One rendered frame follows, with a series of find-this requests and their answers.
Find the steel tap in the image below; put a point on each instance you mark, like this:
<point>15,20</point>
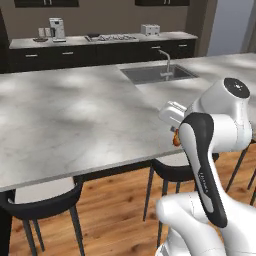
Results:
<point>167,63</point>

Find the orange food item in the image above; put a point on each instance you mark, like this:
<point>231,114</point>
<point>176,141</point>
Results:
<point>176,139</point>

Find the black stool with white seat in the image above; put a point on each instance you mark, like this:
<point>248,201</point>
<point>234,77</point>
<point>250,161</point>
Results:
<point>43,200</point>
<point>238,166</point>
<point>173,166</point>

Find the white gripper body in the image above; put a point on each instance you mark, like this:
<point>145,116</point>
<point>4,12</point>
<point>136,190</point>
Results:
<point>171,113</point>

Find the steel sink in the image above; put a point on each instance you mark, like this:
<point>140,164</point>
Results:
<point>156,74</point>

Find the white toaster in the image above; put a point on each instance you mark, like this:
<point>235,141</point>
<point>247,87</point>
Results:
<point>150,29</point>

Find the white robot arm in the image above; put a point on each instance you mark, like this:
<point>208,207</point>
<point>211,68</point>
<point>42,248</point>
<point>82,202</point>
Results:
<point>226,133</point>

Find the black base cupboard run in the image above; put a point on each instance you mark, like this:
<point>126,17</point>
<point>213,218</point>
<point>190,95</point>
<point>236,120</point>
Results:
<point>100,53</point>

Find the grey hob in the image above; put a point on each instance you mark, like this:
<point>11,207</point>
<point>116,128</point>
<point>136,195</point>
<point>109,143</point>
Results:
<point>115,37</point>

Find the dark plate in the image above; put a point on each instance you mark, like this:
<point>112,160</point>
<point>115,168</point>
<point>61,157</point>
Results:
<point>40,39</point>

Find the black wall cupboard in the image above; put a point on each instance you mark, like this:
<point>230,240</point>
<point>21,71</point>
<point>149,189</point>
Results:
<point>46,3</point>
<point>162,2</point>

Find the white coffee machine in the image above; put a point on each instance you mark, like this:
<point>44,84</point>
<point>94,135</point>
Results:
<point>57,29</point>

